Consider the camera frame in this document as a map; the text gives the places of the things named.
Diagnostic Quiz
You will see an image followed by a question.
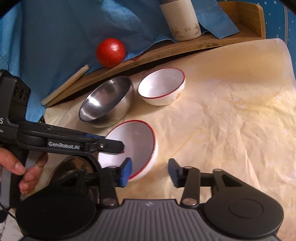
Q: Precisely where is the steel plate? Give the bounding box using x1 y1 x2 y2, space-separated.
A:
46 156 101 204

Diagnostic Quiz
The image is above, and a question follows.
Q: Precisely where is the white red-rimmed bowl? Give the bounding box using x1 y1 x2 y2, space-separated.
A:
98 120 159 181
137 68 186 106

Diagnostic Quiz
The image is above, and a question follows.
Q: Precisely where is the steel bowl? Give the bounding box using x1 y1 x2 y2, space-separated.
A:
78 76 134 128

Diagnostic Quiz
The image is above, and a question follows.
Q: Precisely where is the person's left hand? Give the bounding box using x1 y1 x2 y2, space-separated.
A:
1 147 48 194

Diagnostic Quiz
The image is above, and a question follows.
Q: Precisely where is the blue cloth garment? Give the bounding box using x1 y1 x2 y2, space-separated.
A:
0 0 241 123

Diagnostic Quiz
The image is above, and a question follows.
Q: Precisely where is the cream rolling pin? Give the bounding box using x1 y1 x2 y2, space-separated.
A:
41 65 89 105

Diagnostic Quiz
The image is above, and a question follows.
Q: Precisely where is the cream table cover sheet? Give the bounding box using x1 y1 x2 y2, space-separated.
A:
28 38 296 241

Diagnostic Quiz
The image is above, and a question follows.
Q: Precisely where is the red tomato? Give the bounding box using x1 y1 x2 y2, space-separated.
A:
96 38 126 68

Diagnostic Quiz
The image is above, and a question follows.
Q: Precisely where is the cream cylindrical cup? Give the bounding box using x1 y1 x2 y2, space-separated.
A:
159 0 202 41

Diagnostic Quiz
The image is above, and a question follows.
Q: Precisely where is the wooden cutting board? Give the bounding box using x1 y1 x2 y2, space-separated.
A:
46 1 266 107

